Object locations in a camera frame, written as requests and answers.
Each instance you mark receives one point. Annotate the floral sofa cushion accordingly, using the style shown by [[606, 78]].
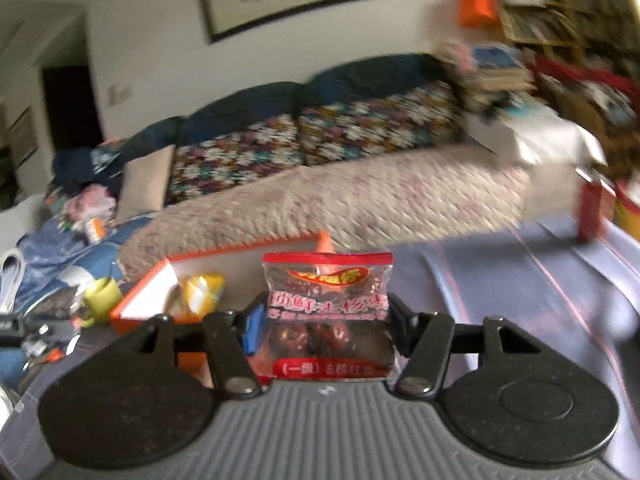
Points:
[[380, 120], [235, 160]]

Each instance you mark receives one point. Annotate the white cloth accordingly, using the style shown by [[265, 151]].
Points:
[[540, 135]]

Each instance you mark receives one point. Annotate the wooden bookshelf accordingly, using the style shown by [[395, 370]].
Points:
[[575, 5]]

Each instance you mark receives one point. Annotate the stack of books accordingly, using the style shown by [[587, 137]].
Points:
[[495, 75]]

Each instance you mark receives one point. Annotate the yellow snack packet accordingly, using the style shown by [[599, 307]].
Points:
[[205, 290]]

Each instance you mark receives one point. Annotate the red box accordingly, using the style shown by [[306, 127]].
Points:
[[592, 210]]

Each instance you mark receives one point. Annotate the yellow container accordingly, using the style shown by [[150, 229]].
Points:
[[629, 210]]

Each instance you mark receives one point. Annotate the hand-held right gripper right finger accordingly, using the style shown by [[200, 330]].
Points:
[[402, 320]]

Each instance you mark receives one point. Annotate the plaid tablecloth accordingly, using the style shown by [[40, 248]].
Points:
[[500, 280]]

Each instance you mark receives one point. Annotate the dark blue sofa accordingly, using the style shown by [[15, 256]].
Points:
[[350, 80]]

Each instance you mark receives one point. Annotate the quilted beige blanket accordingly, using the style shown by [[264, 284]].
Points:
[[325, 200]]

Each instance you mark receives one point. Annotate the orange cardboard box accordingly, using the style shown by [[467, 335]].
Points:
[[225, 262]]

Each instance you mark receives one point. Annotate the blue bedding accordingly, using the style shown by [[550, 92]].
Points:
[[50, 260]]

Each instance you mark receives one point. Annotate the clear red date snack packet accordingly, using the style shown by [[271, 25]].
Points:
[[325, 310]]

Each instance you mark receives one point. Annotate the green mug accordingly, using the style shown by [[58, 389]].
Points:
[[102, 297]]

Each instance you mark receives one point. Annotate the beige cushion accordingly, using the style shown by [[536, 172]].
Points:
[[145, 185]]

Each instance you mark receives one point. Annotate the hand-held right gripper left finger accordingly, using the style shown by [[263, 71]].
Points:
[[252, 330]]

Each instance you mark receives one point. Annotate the dark blue printed cloth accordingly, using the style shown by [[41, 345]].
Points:
[[85, 160]]

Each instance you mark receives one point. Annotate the pink plastic bag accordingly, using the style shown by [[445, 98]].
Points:
[[92, 205]]

